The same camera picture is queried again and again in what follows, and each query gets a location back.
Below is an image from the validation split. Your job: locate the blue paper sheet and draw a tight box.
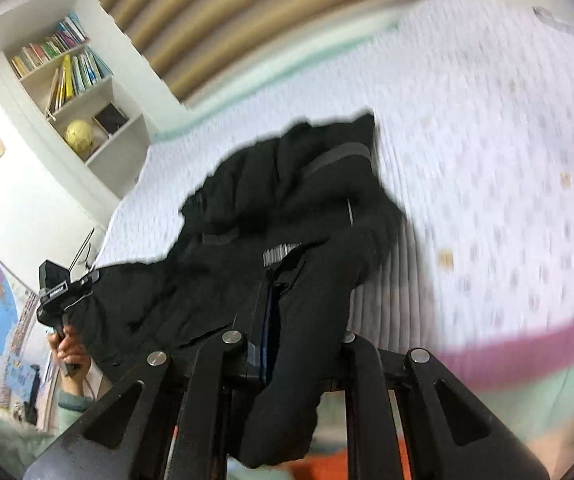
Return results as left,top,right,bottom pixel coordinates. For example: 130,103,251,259
6,361,43,407

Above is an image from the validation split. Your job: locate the person's left hand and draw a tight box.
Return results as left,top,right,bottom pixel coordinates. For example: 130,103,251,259
48,324,92,387

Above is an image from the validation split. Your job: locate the thin black rod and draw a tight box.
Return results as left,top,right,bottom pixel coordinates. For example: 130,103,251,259
69,227,98,269

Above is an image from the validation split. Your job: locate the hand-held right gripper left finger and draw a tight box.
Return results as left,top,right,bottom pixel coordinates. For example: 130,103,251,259
23,279,274,480

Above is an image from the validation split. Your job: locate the white quilted bed cover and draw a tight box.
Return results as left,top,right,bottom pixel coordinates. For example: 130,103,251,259
94,0,574,461

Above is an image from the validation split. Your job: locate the white bookshelf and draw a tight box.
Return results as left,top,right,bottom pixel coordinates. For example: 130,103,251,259
0,0,150,202

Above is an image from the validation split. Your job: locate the striped wooden headboard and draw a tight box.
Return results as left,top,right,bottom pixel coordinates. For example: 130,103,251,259
74,0,456,107

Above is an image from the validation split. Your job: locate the row of small colourful books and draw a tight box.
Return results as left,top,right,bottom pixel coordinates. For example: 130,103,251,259
9,13,90,80

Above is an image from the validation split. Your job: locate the person's left forearm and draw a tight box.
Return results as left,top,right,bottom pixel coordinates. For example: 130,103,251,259
56,380,96,442

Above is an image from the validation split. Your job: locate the row of tall picture books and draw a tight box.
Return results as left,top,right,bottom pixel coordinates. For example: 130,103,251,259
44,49,113,116

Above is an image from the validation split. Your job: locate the black hooded jacket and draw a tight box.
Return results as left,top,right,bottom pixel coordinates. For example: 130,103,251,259
79,107,408,469

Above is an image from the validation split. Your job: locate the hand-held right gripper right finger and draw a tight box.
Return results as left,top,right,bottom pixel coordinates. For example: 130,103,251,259
339,331,552,480

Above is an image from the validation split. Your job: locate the yellow globe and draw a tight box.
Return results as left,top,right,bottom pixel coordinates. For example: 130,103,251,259
64,118,96,154

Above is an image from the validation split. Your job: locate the black picture frame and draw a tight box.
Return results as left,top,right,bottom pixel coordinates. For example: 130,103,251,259
92,102,129,136

